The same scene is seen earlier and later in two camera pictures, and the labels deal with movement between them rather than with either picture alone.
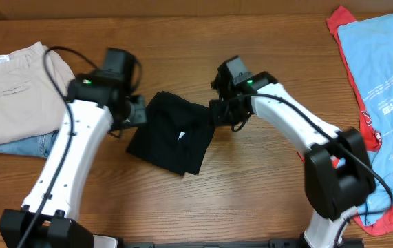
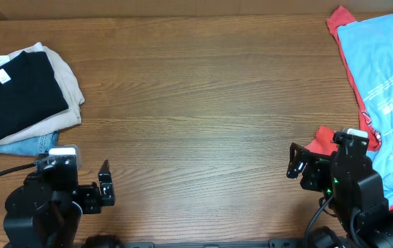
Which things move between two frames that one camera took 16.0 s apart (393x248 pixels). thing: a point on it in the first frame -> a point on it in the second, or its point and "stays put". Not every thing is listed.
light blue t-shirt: [380, 47] stays put
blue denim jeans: [36, 146] stays put
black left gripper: [140, 118] -> [95, 201]
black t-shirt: [175, 133] -> [22, 93]
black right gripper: [216, 117] -> [318, 164]
